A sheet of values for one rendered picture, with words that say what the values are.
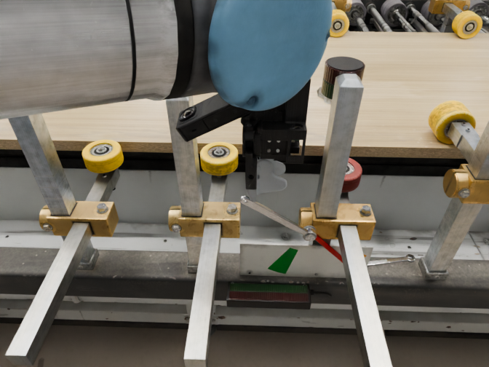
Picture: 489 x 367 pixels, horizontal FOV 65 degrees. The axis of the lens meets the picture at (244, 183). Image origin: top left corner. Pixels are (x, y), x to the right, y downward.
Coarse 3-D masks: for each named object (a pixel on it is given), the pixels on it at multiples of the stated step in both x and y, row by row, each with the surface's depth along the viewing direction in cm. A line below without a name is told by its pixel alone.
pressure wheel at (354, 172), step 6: (348, 162) 78; (354, 162) 77; (348, 168) 77; (354, 168) 76; (360, 168) 76; (348, 174) 75; (354, 174) 75; (360, 174) 75; (348, 180) 73; (354, 180) 74; (348, 186) 75; (354, 186) 75
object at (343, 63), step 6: (330, 60) 59; (336, 60) 59; (342, 60) 59; (348, 60) 59; (354, 60) 59; (330, 66) 57; (336, 66) 57; (342, 66) 57; (348, 66) 57; (354, 66) 57; (360, 66) 57
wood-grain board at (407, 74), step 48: (336, 48) 127; (384, 48) 127; (432, 48) 127; (480, 48) 127; (384, 96) 101; (432, 96) 101; (480, 96) 101; (0, 144) 86; (144, 144) 85; (240, 144) 84; (384, 144) 84; (432, 144) 84
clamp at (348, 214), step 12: (312, 204) 73; (348, 204) 73; (360, 204) 73; (300, 216) 73; (312, 216) 71; (336, 216) 71; (348, 216) 71; (360, 216) 71; (372, 216) 71; (324, 228) 71; (336, 228) 71; (360, 228) 71; (372, 228) 71
